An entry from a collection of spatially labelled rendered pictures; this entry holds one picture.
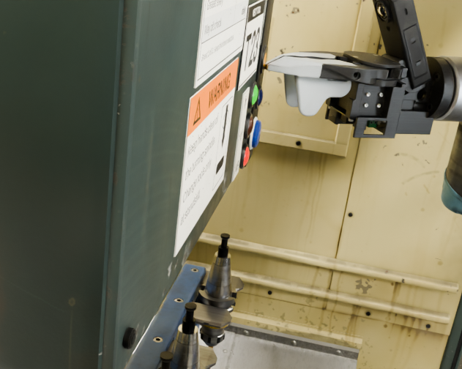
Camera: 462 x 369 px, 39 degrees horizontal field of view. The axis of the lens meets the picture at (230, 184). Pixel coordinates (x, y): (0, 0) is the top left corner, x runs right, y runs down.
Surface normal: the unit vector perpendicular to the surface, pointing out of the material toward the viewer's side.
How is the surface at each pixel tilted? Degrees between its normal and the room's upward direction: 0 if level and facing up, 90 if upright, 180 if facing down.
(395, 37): 119
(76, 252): 90
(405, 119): 90
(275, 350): 25
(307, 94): 90
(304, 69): 90
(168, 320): 0
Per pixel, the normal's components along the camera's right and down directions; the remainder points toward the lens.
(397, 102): 0.33, 0.38
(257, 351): 0.03, -0.71
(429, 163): -0.21, 0.30
